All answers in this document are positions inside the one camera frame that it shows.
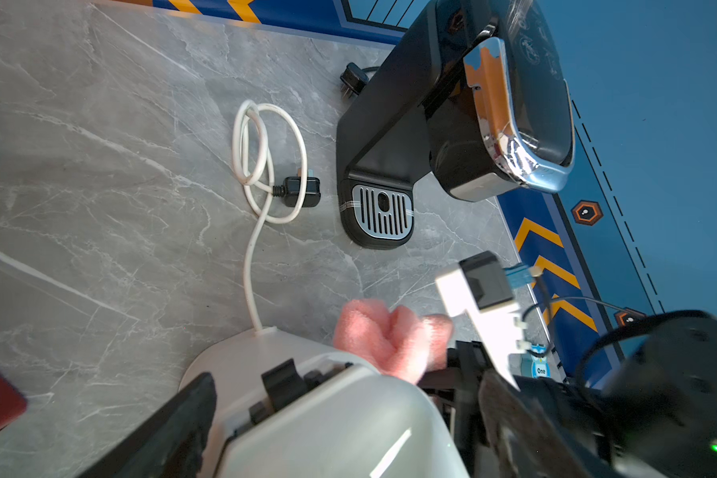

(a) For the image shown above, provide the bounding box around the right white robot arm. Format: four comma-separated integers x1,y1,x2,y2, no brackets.
419,310,717,477

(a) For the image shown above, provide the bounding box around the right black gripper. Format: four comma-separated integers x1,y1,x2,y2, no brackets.
418,342,609,477

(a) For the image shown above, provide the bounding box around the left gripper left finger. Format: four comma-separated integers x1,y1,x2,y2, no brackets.
81,372,217,477

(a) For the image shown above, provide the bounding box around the white power cable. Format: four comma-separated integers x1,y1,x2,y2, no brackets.
231,100,323,334

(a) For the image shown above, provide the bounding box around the white coffee machine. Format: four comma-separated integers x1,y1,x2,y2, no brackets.
180,328,468,477

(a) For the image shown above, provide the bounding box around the black machine power cable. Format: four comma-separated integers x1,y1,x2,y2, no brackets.
339,61,384,100

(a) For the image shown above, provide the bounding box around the black coffee machine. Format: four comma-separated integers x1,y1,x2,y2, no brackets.
336,1,575,249

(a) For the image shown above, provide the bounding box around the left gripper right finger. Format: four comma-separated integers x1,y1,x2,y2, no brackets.
478,372,619,477

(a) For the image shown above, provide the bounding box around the pink towel cloth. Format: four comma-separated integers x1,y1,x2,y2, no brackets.
334,299,454,384

